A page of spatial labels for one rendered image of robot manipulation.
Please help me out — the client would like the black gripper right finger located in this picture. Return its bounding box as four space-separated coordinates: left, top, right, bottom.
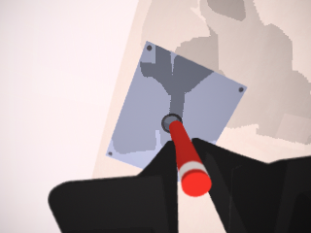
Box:
191 138 311 233

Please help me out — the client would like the red peg with white band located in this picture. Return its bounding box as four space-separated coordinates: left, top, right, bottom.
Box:
169 120 211 196

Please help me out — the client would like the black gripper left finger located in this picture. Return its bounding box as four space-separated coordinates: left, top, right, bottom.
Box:
48 141 179 233

